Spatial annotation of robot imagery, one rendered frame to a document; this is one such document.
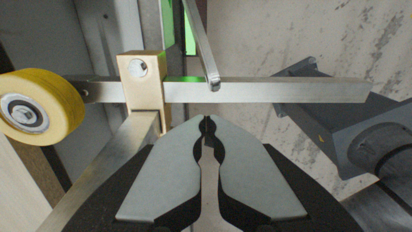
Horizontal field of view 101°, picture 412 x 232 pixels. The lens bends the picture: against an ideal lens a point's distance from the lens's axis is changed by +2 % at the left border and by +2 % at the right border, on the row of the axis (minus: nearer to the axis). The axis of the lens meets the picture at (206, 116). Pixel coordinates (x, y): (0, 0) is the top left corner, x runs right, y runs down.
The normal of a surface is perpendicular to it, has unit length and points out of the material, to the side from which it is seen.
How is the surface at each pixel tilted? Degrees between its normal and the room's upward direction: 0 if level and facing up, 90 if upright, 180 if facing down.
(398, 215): 61
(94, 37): 0
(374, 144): 70
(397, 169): 90
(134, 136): 90
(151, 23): 0
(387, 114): 0
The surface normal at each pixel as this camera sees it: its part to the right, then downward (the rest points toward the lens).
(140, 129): 0.01, -0.88
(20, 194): 0.02, 0.47
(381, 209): -0.74, -0.50
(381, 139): -0.58, -0.48
